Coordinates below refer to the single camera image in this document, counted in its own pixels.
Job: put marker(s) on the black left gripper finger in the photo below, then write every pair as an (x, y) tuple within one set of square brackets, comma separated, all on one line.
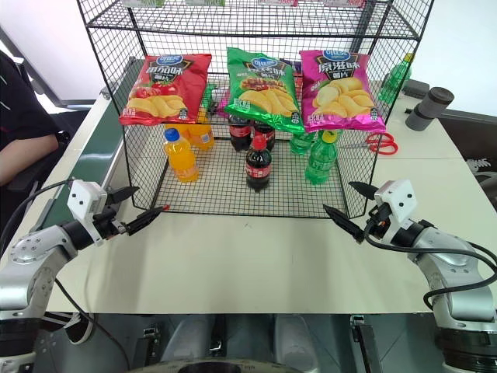
[(122, 194), (147, 218)]

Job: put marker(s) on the green conveyor belt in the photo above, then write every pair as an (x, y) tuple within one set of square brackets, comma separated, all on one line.
[(97, 143)]

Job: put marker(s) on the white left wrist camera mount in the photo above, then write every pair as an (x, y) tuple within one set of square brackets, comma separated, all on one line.
[(83, 200)]

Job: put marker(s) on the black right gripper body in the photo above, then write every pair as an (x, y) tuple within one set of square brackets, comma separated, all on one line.
[(378, 221)]

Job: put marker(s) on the green packet on shelf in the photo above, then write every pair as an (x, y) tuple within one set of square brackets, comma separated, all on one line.
[(206, 2)]

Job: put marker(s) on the grey foam roll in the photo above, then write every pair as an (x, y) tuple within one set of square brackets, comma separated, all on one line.
[(427, 109)]

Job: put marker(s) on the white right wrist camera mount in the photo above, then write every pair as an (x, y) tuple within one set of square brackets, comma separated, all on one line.
[(400, 198)]

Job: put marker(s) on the small green snack packet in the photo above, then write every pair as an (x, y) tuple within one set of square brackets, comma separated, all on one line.
[(209, 99)]

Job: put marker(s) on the magenta potato chips bag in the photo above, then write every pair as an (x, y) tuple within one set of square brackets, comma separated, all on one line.
[(341, 97)]

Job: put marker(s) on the red potato chips bag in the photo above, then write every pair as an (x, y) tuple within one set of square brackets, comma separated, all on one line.
[(167, 89)]

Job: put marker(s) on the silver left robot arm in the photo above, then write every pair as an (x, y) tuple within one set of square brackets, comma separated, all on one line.
[(35, 264)]

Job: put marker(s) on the green soda bottle yellow label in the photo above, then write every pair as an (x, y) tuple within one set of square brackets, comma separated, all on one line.
[(320, 159)]

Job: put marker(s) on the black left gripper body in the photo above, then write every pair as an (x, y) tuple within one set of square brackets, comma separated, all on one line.
[(106, 223)]

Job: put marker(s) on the pink packet on shelf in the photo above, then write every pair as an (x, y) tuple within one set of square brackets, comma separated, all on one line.
[(277, 2)]

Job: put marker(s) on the small purple snack packet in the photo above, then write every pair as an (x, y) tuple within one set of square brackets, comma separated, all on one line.
[(223, 103)]

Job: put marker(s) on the orange soda bottle blue cap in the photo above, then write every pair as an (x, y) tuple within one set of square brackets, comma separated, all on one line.
[(182, 159)]

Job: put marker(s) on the person in black shirt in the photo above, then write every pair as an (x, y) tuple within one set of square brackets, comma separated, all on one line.
[(19, 105)]

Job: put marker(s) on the green potato chips bag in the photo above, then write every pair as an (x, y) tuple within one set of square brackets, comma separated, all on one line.
[(260, 93)]

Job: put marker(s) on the purple snack box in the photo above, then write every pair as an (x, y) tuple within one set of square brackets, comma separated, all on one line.
[(291, 66)]

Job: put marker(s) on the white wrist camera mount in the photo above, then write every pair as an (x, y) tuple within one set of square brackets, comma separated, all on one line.
[(83, 200), (400, 198)]

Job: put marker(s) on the green soda bottle yellow cap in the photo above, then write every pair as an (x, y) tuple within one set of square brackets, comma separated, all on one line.
[(394, 81)]

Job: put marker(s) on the person's bare forearm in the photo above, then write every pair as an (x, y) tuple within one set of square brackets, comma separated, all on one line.
[(23, 153)]

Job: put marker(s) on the cola bottle red cap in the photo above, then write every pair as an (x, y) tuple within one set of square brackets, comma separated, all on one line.
[(258, 167)]

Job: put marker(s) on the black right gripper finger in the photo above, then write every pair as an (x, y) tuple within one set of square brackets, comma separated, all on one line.
[(345, 225), (367, 190)]

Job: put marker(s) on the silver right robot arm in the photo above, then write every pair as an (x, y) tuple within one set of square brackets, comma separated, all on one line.
[(454, 272)]

